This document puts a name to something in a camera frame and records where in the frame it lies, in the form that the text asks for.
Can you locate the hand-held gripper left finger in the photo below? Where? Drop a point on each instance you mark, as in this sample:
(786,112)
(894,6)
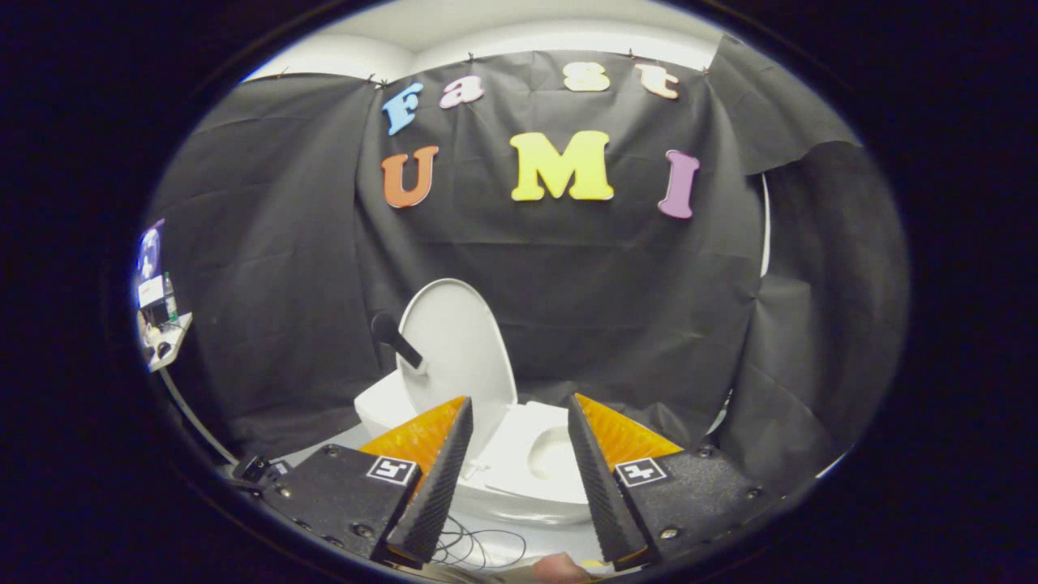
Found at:
(438,487)

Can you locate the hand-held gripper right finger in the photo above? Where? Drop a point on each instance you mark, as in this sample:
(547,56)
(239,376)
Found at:
(604,487)

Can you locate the white toilet lid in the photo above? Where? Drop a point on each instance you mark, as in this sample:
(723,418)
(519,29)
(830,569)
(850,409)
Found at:
(462,349)

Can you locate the white toilet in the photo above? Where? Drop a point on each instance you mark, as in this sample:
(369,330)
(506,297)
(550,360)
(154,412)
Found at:
(511,454)

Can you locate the black backdrop cloth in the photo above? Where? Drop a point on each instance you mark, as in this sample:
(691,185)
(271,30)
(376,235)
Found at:
(568,284)

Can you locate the white side desk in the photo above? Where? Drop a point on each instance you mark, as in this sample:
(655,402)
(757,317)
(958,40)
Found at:
(174,341)

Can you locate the computer monitor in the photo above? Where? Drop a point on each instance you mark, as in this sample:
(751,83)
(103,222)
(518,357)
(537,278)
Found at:
(150,251)

